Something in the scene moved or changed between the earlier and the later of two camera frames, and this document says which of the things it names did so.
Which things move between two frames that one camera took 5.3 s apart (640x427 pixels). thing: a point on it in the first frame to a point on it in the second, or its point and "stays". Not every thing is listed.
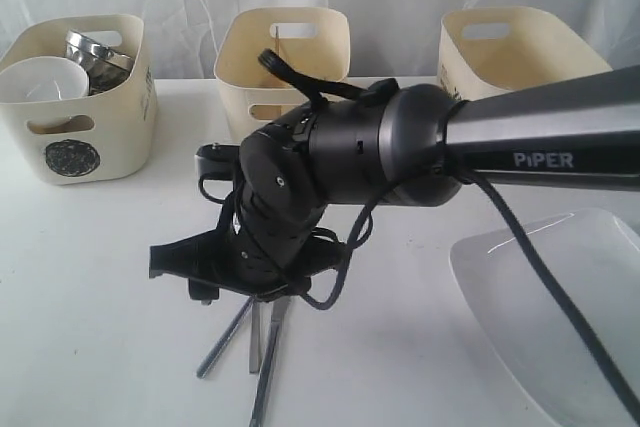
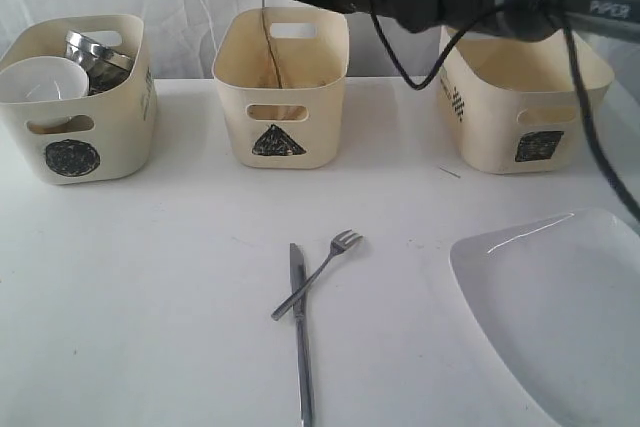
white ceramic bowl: x=42 y=79 stays
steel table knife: x=278 y=310 to x=300 y=313
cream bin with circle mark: x=105 y=134 stays
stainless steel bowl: x=106 y=68 stays
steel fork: x=255 y=333 to x=337 y=245
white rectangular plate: x=596 y=257 stays
